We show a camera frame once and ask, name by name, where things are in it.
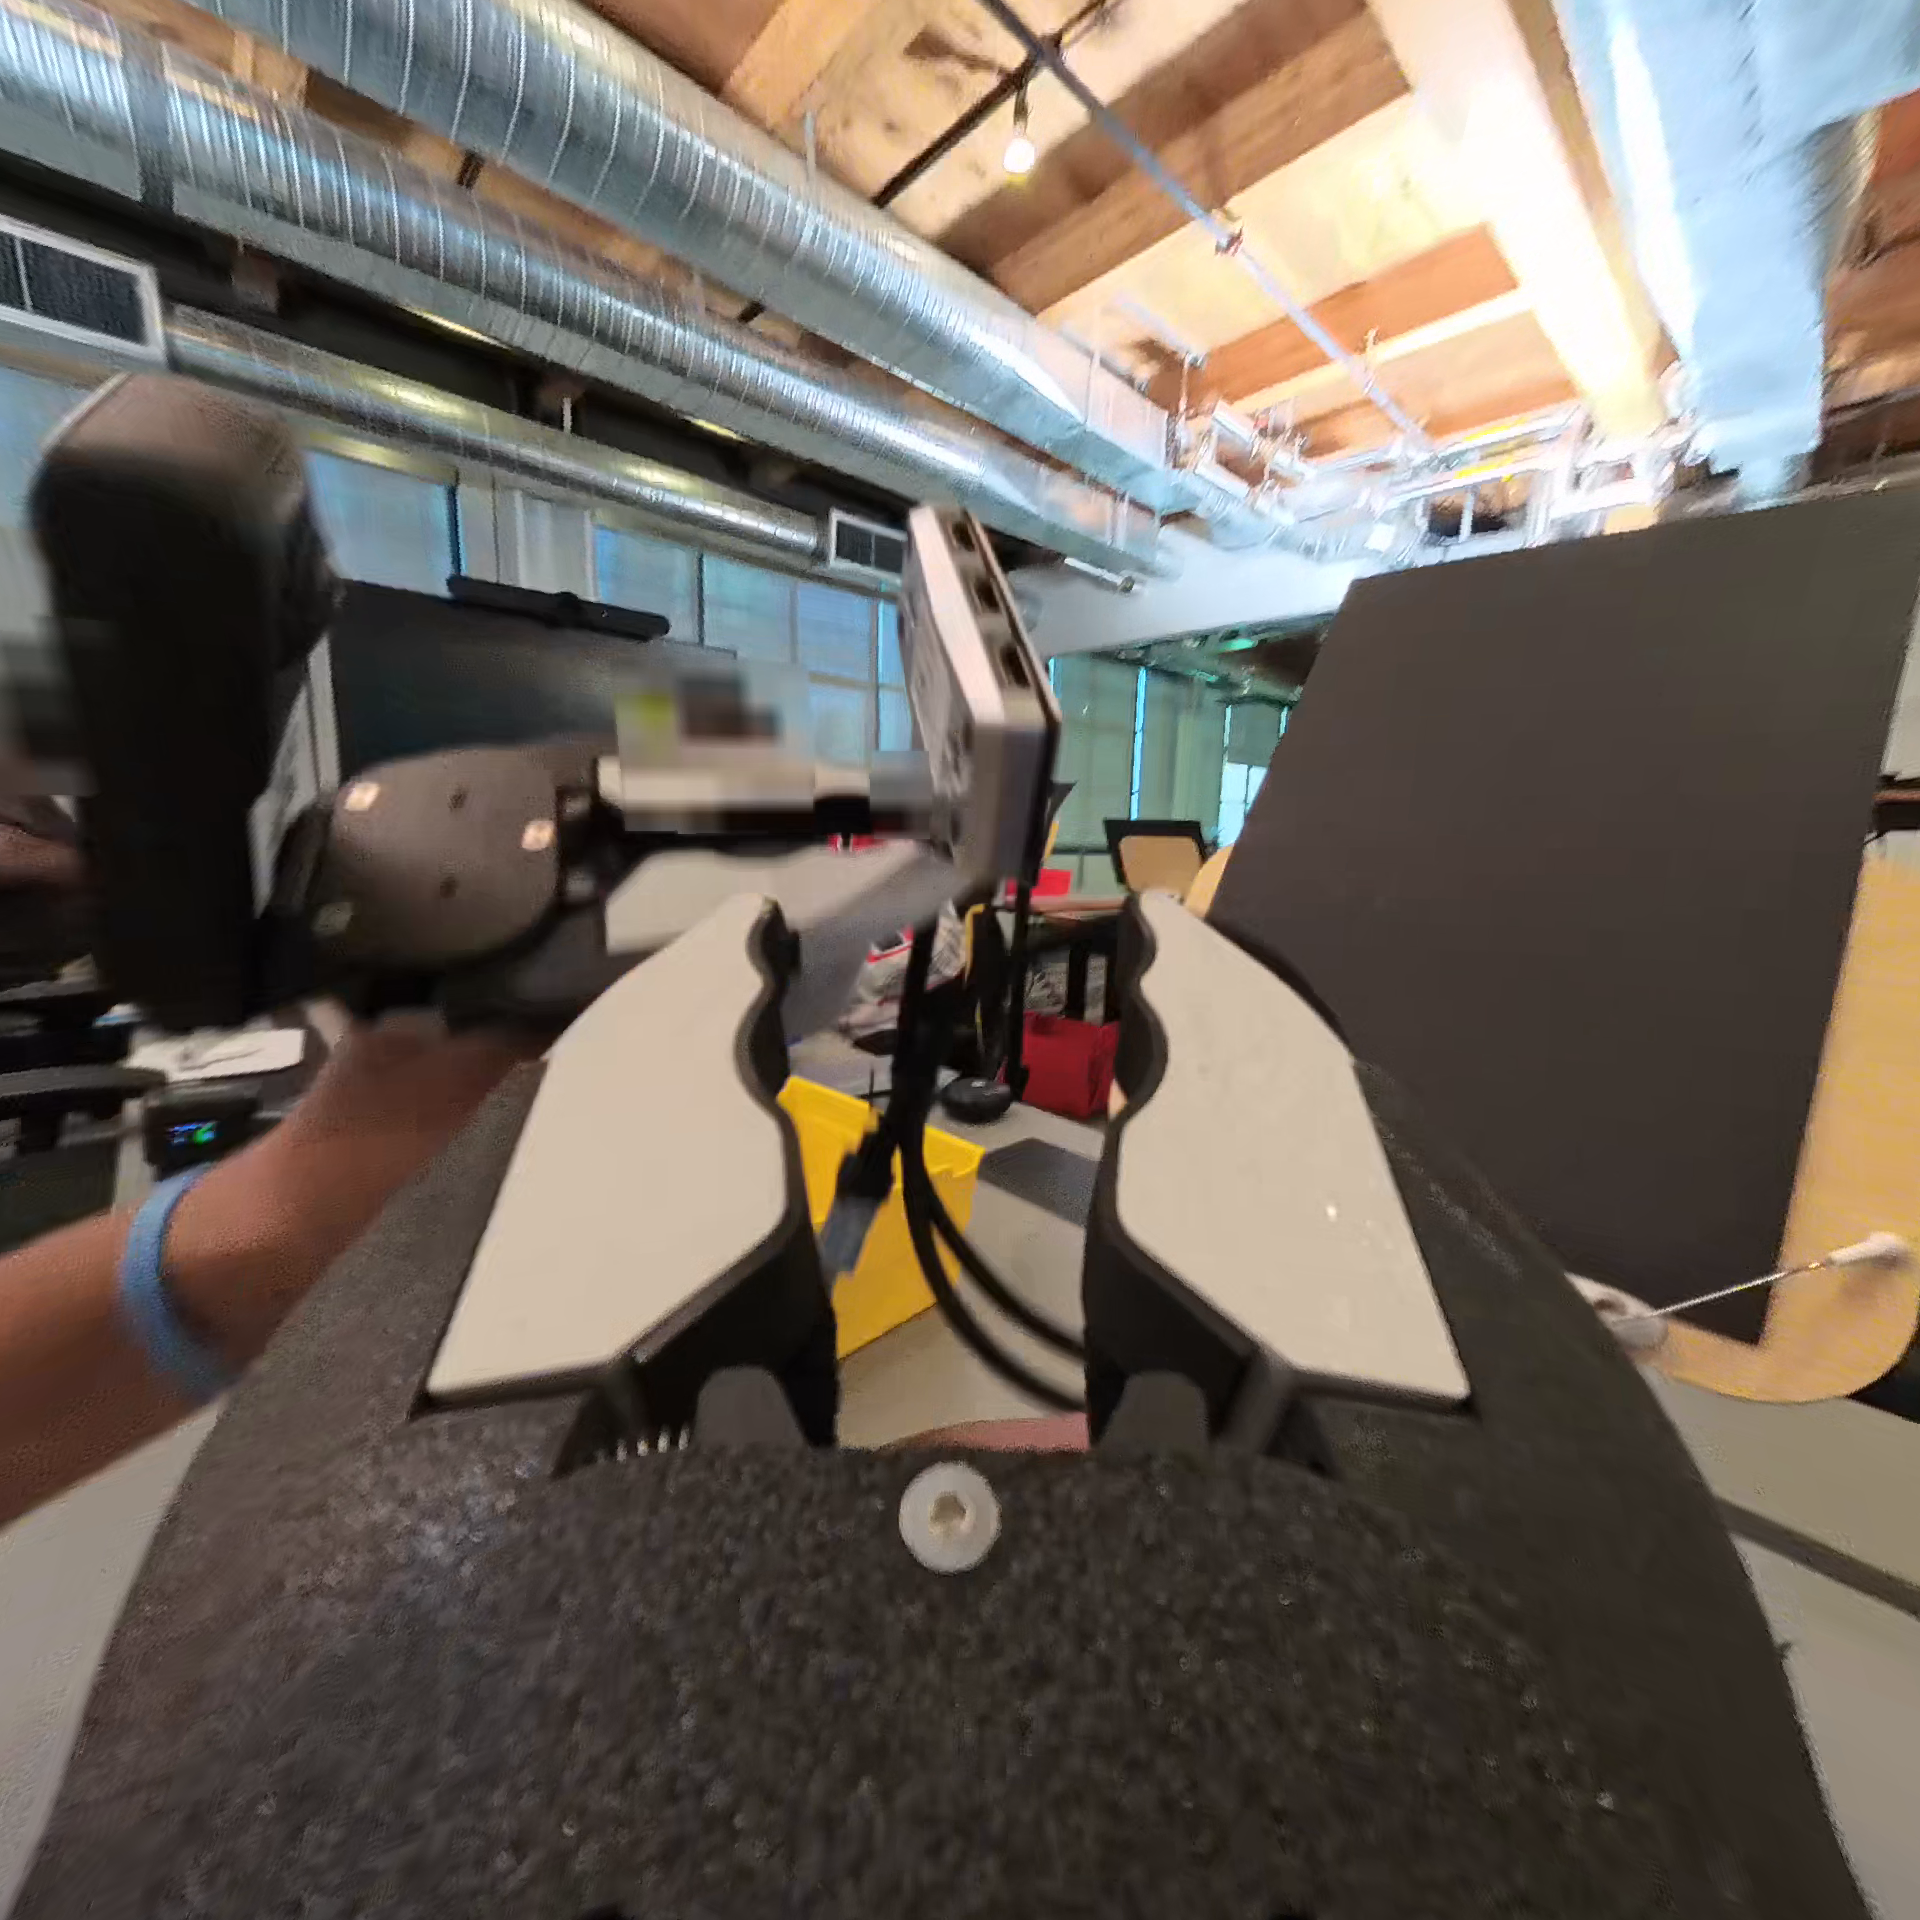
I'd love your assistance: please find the silver switch box black cable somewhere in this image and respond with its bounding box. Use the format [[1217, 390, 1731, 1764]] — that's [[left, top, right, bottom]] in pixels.
[[817, 506, 1092, 1412]]

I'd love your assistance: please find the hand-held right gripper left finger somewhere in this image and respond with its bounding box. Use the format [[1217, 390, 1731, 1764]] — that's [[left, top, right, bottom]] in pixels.
[[425, 896, 843, 1450]]

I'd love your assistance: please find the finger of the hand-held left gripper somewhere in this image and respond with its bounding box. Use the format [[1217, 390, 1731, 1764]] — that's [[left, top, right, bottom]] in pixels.
[[606, 838, 978, 1041]]

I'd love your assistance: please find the white vent grille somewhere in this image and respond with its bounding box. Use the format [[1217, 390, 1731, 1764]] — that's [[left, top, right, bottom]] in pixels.
[[0, 216, 170, 365]]

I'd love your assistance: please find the red storage box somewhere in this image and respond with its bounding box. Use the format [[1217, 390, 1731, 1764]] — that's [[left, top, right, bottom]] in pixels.
[[1020, 1011, 1123, 1121]]

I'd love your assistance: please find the foil wrapped ventilation duct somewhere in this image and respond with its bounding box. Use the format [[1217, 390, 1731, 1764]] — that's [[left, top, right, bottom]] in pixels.
[[1553, 0, 1883, 502]]

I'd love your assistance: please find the person's left hand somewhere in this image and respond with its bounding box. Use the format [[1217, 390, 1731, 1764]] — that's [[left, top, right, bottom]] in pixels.
[[185, 1019, 560, 1388]]

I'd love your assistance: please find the grey mouse pad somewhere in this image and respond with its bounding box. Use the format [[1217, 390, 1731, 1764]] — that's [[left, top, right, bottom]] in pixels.
[[983, 1136, 1108, 1229]]

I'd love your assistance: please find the yellow plastic bin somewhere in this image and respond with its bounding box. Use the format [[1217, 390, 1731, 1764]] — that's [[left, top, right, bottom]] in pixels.
[[776, 1078, 988, 1358]]

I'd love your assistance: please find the black charger green display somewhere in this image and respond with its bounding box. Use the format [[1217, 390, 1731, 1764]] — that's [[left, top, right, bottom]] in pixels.
[[144, 1090, 263, 1176]]

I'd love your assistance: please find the thin round silver duct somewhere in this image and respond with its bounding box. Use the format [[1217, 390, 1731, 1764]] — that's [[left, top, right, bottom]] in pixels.
[[164, 306, 831, 563]]

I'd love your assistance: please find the black monitor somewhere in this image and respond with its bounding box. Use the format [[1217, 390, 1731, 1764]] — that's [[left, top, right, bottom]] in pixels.
[[323, 574, 753, 750]]

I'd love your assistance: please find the person's left forearm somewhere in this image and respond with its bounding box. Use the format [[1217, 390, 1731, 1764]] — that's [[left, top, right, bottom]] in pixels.
[[0, 1197, 167, 1524]]

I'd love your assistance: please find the wooden book stand black pad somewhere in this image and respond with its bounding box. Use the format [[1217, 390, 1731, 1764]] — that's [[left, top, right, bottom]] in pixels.
[[1186, 487, 1920, 1405]]

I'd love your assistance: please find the blue wristband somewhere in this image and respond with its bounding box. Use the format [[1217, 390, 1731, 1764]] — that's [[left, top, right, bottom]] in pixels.
[[118, 1166, 242, 1405]]

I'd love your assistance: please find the tan wooden chair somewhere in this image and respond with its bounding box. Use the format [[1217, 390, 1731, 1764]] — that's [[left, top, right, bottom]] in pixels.
[[1108, 815, 1236, 922]]

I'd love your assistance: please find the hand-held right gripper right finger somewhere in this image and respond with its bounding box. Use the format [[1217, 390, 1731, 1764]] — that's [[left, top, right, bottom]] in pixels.
[[1085, 890, 1476, 1450]]

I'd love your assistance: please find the white paper sheet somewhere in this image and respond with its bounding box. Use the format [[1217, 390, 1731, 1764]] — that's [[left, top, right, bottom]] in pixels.
[[127, 1026, 315, 1078]]

